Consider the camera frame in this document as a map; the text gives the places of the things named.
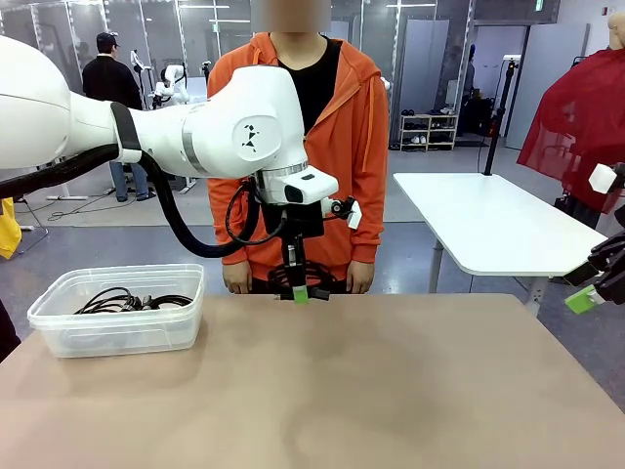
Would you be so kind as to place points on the person's left forearm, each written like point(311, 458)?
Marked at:
point(368, 239)

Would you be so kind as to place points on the person's left hand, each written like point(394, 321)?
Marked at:
point(360, 277)

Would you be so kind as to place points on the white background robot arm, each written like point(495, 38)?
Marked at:
point(173, 83)

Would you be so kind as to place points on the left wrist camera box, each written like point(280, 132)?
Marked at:
point(355, 215)

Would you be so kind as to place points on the person's right forearm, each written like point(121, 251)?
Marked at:
point(220, 215)

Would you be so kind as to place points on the dark robot base cover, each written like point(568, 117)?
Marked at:
point(7, 332)

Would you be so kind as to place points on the black pole stand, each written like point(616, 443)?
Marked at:
point(494, 137)

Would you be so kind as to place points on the yellow bag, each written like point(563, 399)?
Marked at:
point(7, 239)

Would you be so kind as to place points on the black luggage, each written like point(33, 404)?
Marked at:
point(478, 117)

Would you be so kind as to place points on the clear plastic storage box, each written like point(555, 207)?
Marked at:
point(146, 332)

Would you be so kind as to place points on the white shoe rack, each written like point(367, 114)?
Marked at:
point(429, 132)

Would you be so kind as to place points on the black stand white head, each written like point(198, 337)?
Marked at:
point(138, 63)

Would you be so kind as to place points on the man in black with cap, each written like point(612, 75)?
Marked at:
point(110, 78)

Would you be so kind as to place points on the black camera tripod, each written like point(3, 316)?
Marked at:
point(206, 71)

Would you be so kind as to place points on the red cape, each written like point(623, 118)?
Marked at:
point(561, 122)

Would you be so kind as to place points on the mannequin head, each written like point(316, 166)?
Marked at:
point(617, 29)

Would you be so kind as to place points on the person in orange hoodie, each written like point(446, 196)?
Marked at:
point(351, 122)

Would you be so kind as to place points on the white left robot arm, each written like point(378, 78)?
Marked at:
point(220, 137)

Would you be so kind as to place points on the large white table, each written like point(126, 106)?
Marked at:
point(488, 215)

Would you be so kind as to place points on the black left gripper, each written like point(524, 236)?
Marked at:
point(303, 225)

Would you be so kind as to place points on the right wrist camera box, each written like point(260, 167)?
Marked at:
point(601, 178)

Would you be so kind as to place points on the black bag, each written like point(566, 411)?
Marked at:
point(578, 210)

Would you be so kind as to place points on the person's right hand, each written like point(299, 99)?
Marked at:
point(238, 278)

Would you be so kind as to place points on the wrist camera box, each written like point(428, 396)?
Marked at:
point(355, 215)
point(601, 178)

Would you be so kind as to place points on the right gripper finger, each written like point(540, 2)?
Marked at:
point(608, 259)
point(583, 300)

